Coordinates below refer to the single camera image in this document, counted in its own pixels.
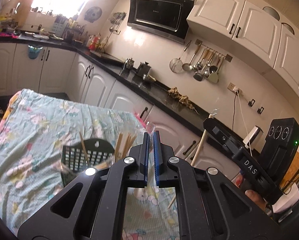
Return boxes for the bamboo chopstick crosswise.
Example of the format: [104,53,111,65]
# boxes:
[167,195,176,209]

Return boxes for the white charger with cable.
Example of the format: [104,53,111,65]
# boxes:
[243,126,263,150]

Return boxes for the person's right hand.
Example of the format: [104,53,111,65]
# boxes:
[233,173,267,211]

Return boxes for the bamboo chopstick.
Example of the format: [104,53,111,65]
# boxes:
[79,131,90,166]

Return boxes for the Hello Kitty patterned tablecloth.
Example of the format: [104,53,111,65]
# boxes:
[0,89,180,239]

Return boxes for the wall ventilation fan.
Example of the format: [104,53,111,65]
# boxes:
[84,7,102,23]

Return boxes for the black steel kettle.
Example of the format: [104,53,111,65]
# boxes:
[136,62,151,77]

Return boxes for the dark green utensil caddy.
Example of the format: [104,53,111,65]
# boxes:
[61,138,114,187]

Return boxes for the steel ladle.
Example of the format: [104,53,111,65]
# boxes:
[182,45,201,72]

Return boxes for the dried ginger pile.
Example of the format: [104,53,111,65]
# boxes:
[167,87,198,114]

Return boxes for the bundle of chopsticks in caddy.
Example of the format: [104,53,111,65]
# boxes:
[114,133,137,162]

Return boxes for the red condiment bottles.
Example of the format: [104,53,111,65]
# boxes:
[88,33,108,51]

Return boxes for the white upper cabinets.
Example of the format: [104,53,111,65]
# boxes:
[187,0,299,97]

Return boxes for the blue hanging bin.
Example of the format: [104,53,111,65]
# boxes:
[28,45,43,60]

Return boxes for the wire skimmer strainer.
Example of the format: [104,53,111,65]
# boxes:
[169,40,191,73]

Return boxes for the small steel teapot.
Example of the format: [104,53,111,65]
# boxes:
[124,58,134,71]

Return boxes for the black range hood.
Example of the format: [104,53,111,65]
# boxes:
[127,0,194,43]

